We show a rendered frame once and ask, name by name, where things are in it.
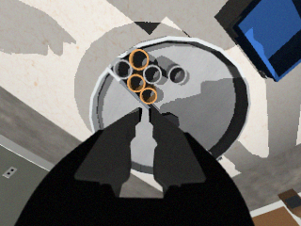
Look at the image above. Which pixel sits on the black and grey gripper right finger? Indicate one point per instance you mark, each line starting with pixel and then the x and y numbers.
pixel 179 160

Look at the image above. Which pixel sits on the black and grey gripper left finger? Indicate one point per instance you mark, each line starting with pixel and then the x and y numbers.
pixel 103 158

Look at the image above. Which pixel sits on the grey round turntable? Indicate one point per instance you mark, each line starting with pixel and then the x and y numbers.
pixel 212 104

